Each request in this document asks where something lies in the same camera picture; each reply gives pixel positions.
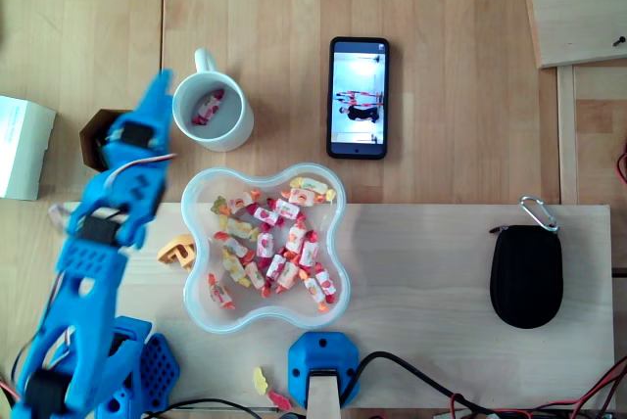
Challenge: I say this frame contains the black zip case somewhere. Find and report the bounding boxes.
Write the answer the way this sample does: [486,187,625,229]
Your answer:
[489,224,564,330]

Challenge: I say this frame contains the blue post base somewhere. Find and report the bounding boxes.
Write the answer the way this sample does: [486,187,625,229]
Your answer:
[287,331,362,410]

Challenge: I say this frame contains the white cardboard box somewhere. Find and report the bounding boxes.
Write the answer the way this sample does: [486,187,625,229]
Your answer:
[0,94,58,203]

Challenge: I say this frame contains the orange 3D printed part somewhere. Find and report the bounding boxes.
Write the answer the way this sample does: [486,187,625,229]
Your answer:
[156,234,198,273]

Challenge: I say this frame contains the pale wooden base board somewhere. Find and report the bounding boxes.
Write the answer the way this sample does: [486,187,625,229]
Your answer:
[54,202,616,410]

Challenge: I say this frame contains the silver carabiner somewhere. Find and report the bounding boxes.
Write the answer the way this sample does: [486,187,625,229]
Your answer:
[518,196,560,234]

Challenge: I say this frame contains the clear plastic Haribo candy tub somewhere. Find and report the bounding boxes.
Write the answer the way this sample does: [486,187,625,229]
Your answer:
[179,162,353,335]

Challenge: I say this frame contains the black smartphone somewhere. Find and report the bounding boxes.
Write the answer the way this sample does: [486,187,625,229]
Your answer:
[326,36,392,162]

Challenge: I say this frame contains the white ceramic mug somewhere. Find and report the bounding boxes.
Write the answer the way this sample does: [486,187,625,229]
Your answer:
[170,47,256,154]

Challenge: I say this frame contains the red gummy candy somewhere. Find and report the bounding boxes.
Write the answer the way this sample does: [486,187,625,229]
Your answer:
[266,389,294,411]

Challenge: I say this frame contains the thin black cable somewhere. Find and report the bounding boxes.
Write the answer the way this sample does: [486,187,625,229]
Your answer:
[141,397,268,419]

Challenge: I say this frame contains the orange white wrapped candy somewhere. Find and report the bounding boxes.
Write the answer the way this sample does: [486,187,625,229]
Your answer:
[281,187,327,209]
[302,275,330,313]
[227,188,264,214]
[285,220,310,255]
[207,272,237,311]
[243,260,273,299]
[214,233,256,263]
[274,260,301,296]

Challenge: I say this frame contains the wooden post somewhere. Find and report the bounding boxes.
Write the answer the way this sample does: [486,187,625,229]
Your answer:
[307,373,341,419]

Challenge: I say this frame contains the thick black cable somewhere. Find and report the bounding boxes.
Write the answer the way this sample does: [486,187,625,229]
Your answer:
[340,350,496,419]

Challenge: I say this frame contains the yellow white wrapped candy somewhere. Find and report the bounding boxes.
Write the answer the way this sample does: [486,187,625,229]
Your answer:
[288,176,330,195]
[221,250,252,289]
[215,216,261,242]

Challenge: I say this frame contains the thin red wire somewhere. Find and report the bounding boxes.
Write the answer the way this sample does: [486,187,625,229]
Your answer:
[449,355,627,419]

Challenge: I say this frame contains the red white wrapped candy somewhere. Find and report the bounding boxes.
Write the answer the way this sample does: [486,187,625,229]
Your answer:
[297,230,320,277]
[313,261,339,305]

